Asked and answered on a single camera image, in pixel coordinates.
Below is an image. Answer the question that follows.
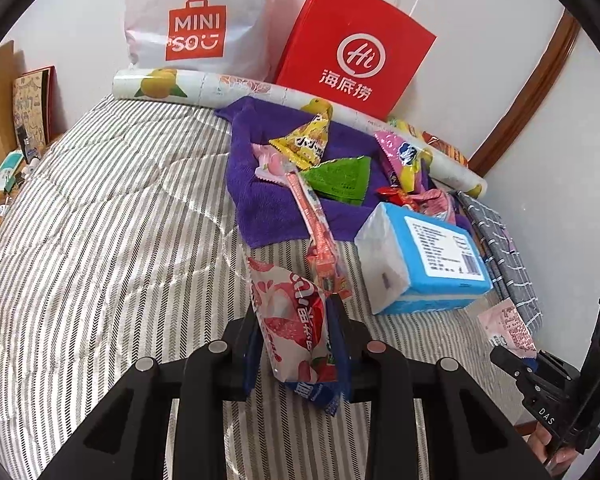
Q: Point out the blue snack packet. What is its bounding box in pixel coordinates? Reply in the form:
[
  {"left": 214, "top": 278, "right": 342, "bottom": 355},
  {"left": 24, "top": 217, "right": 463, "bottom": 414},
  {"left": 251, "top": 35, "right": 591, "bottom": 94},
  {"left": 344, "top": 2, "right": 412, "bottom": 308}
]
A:
[{"left": 284, "top": 382, "right": 341, "bottom": 417}]

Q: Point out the pink strawberry snack packet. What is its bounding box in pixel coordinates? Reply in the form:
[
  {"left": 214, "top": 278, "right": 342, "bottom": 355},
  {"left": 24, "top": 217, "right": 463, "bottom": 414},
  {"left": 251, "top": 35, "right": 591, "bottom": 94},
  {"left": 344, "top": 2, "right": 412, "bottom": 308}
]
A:
[{"left": 248, "top": 258, "right": 337, "bottom": 384}]

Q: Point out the long orange snack stick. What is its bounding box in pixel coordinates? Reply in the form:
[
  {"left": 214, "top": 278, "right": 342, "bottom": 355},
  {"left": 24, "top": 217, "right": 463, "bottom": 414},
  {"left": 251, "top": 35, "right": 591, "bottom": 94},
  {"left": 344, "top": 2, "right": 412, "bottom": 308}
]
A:
[{"left": 285, "top": 171, "right": 351, "bottom": 300}]

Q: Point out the pale pink printed packet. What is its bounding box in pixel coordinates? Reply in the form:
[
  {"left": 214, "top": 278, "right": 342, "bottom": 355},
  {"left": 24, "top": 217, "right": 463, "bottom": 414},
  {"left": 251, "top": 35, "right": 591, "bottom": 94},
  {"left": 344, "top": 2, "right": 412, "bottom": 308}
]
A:
[{"left": 478, "top": 298, "right": 538, "bottom": 359}]

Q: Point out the person's right hand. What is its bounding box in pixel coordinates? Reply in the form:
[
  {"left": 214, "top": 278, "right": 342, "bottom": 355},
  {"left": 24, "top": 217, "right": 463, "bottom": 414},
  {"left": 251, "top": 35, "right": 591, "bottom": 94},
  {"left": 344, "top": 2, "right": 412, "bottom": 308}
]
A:
[{"left": 526, "top": 426, "right": 579, "bottom": 478}]

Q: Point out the grey checked cloth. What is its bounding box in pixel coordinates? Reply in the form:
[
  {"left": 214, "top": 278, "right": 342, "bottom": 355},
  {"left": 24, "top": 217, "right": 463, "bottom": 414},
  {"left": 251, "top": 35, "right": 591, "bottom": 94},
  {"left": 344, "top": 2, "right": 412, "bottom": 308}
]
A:
[{"left": 452, "top": 191, "right": 543, "bottom": 336}]

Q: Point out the blue tissue pack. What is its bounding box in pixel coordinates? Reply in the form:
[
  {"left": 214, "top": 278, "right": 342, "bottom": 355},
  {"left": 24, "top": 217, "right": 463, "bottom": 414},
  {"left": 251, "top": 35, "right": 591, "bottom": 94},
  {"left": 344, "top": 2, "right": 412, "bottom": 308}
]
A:
[{"left": 354, "top": 203, "right": 492, "bottom": 315}]

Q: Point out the striped grey bed quilt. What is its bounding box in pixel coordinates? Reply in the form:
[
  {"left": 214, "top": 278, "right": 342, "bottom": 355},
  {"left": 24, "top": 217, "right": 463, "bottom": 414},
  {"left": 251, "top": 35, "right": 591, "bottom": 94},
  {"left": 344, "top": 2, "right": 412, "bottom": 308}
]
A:
[{"left": 0, "top": 96, "right": 522, "bottom": 479}]

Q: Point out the pink crumpled snack packet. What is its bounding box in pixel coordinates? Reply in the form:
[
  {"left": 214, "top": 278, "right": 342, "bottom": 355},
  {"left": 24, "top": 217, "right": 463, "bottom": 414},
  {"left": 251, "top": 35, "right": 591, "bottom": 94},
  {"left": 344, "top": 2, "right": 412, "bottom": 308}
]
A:
[{"left": 411, "top": 188, "right": 456, "bottom": 226}]

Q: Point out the red small snack packet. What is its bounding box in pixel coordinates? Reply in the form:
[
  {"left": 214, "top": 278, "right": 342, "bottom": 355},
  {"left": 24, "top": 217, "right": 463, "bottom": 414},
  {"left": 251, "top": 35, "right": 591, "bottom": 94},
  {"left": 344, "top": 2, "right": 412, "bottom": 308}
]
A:
[{"left": 376, "top": 186, "right": 419, "bottom": 212}]

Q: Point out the purple towel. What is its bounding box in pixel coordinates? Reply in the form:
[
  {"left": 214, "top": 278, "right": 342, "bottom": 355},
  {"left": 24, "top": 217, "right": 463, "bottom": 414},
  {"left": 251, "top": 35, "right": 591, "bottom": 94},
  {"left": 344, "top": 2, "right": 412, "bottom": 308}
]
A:
[{"left": 214, "top": 95, "right": 474, "bottom": 250}]

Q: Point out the fruit-patterned paper roll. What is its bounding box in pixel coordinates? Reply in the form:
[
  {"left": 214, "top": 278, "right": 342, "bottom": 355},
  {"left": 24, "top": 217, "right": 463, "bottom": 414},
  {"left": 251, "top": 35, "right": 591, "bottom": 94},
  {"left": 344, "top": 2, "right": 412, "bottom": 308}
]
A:
[{"left": 112, "top": 68, "right": 488, "bottom": 198}]

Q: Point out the pink and yellow snack packet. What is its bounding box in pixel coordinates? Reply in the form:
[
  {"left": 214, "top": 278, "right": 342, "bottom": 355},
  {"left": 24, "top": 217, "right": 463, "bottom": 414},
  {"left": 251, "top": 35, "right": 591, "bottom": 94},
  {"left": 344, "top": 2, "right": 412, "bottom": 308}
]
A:
[{"left": 374, "top": 130, "right": 432, "bottom": 194}]

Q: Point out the green triangular snack packet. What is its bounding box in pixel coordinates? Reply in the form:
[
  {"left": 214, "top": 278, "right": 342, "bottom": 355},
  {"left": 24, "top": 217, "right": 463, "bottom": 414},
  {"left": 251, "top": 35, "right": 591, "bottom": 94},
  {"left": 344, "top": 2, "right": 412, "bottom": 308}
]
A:
[{"left": 300, "top": 156, "right": 372, "bottom": 206}]

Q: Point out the orange snack bag behind roll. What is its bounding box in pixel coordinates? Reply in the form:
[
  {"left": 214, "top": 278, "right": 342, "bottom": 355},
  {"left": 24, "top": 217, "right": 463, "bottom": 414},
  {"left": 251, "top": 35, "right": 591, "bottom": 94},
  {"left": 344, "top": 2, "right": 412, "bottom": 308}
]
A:
[{"left": 422, "top": 131, "right": 468, "bottom": 167}]

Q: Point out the light pink candy packet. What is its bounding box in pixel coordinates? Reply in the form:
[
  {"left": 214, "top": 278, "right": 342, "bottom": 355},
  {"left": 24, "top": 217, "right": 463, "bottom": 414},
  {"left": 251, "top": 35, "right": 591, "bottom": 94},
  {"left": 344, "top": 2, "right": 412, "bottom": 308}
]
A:
[{"left": 251, "top": 143, "right": 296, "bottom": 188}]

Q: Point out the yellow triangular snack packet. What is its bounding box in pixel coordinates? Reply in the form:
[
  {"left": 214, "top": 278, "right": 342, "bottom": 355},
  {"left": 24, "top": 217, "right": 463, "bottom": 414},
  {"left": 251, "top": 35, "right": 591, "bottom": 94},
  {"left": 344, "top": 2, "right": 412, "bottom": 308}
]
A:
[{"left": 268, "top": 114, "right": 330, "bottom": 170}]

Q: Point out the framed picture card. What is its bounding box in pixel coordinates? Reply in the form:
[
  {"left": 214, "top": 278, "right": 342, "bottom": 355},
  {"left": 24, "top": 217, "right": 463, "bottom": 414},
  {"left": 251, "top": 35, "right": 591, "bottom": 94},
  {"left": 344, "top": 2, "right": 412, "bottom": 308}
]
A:
[{"left": 12, "top": 65, "right": 55, "bottom": 154}]

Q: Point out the red Haidilao paper bag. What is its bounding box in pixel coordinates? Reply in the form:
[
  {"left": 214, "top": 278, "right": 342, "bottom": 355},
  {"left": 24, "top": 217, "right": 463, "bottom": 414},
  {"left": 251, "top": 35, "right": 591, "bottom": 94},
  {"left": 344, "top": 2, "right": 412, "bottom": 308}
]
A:
[{"left": 275, "top": 0, "right": 436, "bottom": 119}]

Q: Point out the white Miniso plastic bag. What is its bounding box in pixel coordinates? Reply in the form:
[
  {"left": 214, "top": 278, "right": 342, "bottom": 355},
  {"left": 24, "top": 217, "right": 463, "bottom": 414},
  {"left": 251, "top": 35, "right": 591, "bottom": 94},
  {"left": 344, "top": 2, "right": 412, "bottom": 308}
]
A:
[{"left": 124, "top": 0, "right": 274, "bottom": 80}]

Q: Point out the brown wooden door frame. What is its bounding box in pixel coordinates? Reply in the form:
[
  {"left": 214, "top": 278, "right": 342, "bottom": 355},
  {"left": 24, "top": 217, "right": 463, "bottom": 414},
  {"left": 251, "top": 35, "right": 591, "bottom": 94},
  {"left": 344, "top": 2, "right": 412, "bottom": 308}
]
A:
[{"left": 469, "top": 10, "right": 581, "bottom": 177}]

